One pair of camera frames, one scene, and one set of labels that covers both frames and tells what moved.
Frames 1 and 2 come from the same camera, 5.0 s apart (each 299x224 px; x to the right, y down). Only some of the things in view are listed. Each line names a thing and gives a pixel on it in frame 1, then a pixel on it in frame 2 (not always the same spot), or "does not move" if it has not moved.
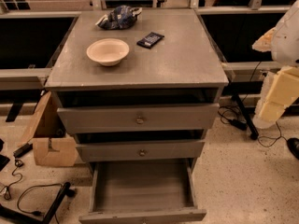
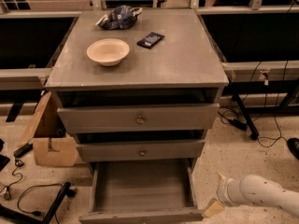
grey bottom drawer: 141,191 does not move
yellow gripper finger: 264,42 to 221,175
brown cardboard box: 47,133 does not move
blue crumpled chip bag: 119,18 does not move
